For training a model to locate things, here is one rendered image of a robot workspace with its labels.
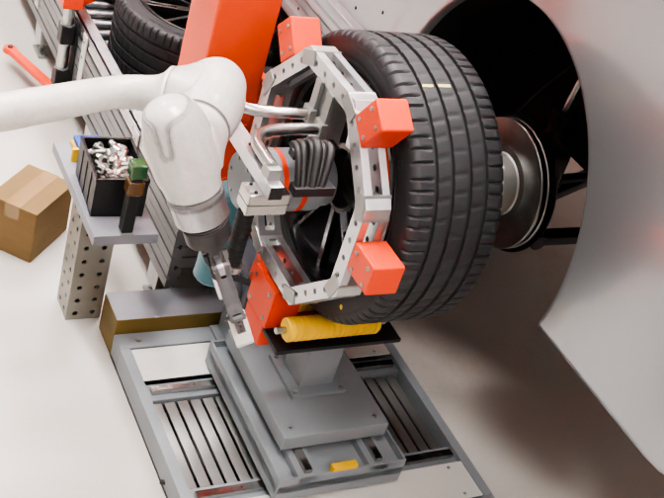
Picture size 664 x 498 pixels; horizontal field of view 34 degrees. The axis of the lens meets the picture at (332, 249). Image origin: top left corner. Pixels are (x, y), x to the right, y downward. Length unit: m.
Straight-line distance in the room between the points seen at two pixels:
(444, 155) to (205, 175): 0.71
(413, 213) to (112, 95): 0.70
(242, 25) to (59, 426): 1.11
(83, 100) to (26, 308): 1.51
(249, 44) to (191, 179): 1.07
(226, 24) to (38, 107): 0.94
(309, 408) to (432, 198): 0.80
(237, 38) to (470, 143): 0.68
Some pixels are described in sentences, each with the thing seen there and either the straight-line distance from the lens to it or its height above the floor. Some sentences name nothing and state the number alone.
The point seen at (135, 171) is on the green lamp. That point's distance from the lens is 2.65.
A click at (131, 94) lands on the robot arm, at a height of 1.23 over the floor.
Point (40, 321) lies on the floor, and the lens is 3.15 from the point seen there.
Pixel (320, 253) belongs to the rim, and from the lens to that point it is 2.53.
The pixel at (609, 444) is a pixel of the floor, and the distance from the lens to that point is 3.45.
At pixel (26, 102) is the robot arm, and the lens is 1.73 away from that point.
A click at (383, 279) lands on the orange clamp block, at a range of 2.15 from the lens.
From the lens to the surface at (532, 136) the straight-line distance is 2.56.
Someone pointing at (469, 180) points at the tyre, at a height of 1.03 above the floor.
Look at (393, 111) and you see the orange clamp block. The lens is 2.11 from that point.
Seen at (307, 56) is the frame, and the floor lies 1.10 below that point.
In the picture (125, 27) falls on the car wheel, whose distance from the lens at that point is 3.80.
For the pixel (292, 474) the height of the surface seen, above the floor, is 0.15.
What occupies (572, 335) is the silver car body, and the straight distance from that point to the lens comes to 2.32.
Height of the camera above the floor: 2.07
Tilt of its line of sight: 34 degrees down
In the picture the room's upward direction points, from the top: 19 degrees clockwise
